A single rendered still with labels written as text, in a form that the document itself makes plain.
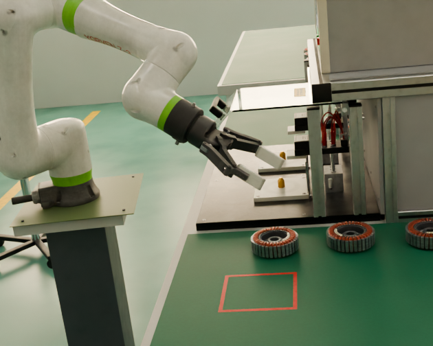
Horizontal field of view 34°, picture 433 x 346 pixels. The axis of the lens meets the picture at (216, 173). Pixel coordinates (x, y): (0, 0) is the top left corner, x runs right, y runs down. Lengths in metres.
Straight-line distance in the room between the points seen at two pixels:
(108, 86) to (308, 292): 5.63
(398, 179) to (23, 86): 1.00
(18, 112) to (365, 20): 0.93
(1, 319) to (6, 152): 1.36
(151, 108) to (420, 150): 0.65
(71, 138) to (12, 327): 1.27
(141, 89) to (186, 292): 0.48
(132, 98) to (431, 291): 0.78
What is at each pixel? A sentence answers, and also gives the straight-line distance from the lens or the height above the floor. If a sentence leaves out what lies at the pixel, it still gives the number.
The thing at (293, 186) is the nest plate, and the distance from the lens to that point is 2.01.
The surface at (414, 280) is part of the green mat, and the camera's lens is 1.56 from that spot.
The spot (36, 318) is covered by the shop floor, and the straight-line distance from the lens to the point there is 3.20.
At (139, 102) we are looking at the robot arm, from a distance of 1.66.
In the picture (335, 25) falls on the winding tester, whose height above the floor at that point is 1.23.
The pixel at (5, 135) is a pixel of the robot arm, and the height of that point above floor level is 1.02.
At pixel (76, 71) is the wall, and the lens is 7.04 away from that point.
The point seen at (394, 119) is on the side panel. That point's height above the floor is 1.01.
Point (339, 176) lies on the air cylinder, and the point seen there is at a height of 0.81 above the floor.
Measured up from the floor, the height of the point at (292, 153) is 0.88.
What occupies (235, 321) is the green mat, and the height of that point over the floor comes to 0.75.
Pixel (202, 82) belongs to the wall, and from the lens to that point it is 6.81.
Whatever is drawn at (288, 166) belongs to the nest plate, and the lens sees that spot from 2.17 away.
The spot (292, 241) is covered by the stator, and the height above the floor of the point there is 0.78.
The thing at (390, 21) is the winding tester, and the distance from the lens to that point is 1.80.
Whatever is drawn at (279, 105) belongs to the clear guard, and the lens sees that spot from 1.74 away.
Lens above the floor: 1.48
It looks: 19 degrees down
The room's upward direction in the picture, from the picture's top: 6 degrees counter-clockwise
